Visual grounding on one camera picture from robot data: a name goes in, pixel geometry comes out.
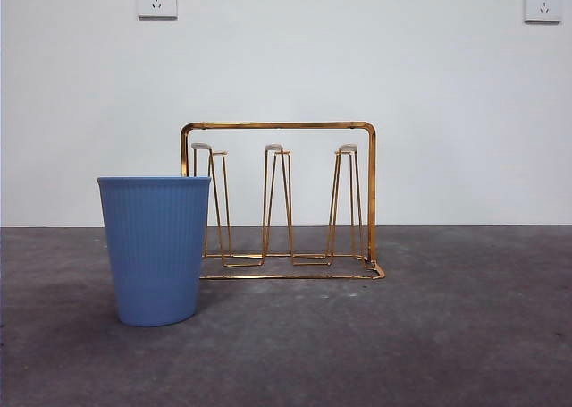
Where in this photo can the blue ribbed cup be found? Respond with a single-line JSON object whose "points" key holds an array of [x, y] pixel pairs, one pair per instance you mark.
{"points": [[154, 250]]}

